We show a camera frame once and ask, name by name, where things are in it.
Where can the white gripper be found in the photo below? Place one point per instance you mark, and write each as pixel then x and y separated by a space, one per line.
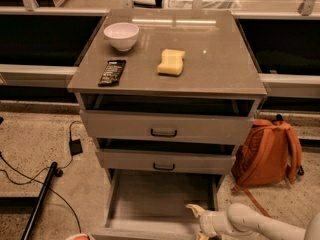
pixel 209 221

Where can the grey bottom drawer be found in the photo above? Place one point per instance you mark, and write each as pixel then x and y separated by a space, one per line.
pixel 150 205

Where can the grey drawer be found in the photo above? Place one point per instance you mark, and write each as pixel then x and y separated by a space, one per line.
pixel 173 119
pixel 166 156
pixel 150 205

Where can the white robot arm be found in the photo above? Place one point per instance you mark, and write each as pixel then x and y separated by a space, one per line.
pixel 240 220

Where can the grey middle drawer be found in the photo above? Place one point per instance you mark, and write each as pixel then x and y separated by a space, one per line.
pixel 166 156

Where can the orange object at bottom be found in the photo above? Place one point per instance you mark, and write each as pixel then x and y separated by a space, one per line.
pixel 78 237

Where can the grey drawer cabinet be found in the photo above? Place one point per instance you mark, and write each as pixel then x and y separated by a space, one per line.
pixel 217 63

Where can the grey top drawer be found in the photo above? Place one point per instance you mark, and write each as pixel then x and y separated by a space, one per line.
pixel 173 119

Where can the orange backpack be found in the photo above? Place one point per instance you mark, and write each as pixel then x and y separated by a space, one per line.
pixel 272 151

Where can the black power adapter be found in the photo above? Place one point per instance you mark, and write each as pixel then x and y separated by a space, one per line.
pixel 75 147

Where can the black pole on floor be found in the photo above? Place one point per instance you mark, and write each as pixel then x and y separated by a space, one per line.
pixel 39 202

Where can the yellow sponge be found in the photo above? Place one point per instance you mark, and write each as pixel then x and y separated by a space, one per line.
pixel 171 62

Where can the white bowl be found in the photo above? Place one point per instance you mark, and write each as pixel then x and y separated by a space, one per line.
pixel 122 36

